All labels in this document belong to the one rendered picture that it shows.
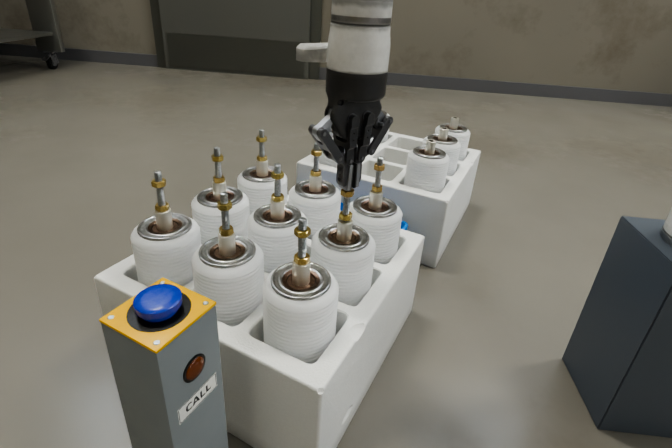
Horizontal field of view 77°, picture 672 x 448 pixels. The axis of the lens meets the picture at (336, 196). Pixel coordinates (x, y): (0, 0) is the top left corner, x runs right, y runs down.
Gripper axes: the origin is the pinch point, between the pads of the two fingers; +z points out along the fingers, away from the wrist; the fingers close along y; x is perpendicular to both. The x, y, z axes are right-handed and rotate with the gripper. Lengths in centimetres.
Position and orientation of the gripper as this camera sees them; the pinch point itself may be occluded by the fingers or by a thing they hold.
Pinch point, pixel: (349, 174)
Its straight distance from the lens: 57.6
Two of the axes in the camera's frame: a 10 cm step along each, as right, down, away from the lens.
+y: 7.8, -2.4, 5.8
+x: -6.3, -3.8, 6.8
